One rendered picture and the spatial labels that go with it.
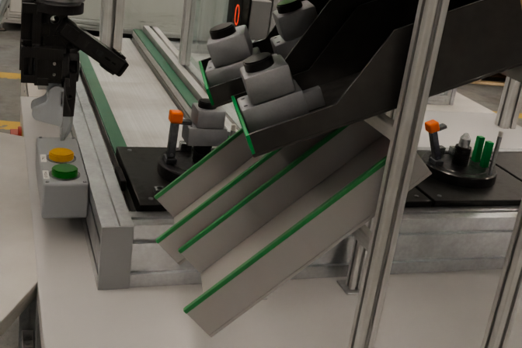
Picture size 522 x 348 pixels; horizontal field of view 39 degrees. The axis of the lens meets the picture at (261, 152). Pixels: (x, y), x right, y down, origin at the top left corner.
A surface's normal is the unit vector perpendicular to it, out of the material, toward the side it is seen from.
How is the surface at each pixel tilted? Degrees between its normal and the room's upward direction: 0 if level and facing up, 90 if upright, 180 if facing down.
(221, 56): 94
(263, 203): 90
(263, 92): 90
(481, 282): 0
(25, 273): 0
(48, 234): 0
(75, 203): 90
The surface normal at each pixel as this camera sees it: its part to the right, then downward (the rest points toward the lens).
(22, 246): 0.14, -0.93
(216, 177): 0.15, 0.36
